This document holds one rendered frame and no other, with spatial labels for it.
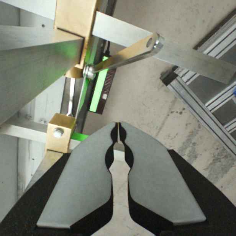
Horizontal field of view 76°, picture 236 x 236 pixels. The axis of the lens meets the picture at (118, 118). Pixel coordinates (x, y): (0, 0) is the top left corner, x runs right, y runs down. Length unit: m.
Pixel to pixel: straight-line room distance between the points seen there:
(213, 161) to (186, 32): 1.28
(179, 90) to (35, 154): 0.85
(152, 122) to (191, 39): 0.66
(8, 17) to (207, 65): 0.46
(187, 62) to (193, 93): 0.78
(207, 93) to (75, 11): 0.99
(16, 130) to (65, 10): 0.26
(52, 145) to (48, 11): 0.25
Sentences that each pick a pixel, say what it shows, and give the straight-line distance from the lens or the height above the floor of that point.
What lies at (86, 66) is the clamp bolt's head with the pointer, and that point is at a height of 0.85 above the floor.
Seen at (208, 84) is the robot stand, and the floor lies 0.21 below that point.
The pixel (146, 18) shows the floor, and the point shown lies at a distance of 1.13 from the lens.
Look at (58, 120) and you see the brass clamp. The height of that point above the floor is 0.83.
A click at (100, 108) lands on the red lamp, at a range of 0.46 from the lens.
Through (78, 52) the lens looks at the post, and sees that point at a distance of 0.23.
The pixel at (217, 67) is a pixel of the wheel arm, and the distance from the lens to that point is 0.31.
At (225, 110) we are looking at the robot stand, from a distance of 1.25.
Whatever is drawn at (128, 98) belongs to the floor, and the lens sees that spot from 1.20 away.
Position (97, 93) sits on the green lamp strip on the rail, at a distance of 0.44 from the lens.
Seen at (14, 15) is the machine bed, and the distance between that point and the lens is 0.54.
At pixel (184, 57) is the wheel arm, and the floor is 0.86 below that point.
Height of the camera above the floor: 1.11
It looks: 61 degrees down
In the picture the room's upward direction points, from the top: 178 degrees clockwise
